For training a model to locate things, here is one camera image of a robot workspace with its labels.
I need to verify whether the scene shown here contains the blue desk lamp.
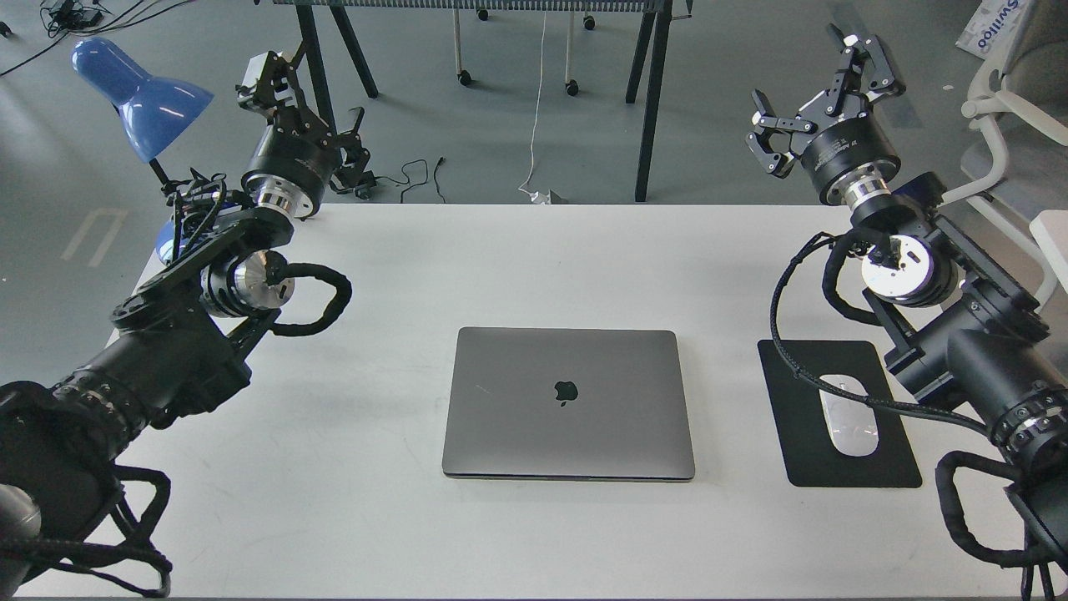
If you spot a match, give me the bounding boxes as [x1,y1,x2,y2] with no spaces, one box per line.
[70,37,215,260]

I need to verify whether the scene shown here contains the black mouse pad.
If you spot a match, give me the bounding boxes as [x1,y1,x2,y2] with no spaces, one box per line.
[758,339,922,488]

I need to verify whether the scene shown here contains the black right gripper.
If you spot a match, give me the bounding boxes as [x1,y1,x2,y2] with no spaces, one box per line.
[745,23,905,206]

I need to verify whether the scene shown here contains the white rolling cart legs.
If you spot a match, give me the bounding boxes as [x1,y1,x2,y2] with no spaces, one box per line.
[451,7,598,97]

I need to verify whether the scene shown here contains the white office chair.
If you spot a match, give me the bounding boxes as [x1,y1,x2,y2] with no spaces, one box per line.
[962,1,1067,305]

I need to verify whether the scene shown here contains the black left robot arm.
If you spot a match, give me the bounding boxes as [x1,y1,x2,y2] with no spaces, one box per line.
[3,51,370,600]

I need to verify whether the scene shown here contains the white cardboard box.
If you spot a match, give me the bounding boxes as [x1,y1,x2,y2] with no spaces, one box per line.
[955,0,1036,60]

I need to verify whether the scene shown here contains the black-legged background table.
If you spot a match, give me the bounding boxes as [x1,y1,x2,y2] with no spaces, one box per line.
[271,0,695,204]

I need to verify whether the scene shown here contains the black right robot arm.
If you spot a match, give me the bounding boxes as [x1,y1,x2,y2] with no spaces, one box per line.
[747,23,1065,600]

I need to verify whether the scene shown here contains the black floor cable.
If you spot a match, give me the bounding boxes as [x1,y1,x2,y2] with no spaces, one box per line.
[355,156,447,205]

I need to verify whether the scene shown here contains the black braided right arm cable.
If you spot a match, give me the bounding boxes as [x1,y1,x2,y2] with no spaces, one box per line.
[768,232,995,437]

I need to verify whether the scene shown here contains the grey laptop computer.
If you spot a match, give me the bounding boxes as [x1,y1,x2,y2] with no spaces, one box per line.
[441,326,695,483]

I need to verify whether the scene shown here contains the white hanging cable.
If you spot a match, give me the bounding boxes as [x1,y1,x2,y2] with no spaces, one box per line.
[517,10,570,206]

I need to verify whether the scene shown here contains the white computer mouse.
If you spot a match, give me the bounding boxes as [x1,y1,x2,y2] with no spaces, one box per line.
[818,389,879,457]

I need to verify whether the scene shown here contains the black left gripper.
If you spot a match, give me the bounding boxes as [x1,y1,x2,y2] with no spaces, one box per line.
[236,51,373,220]

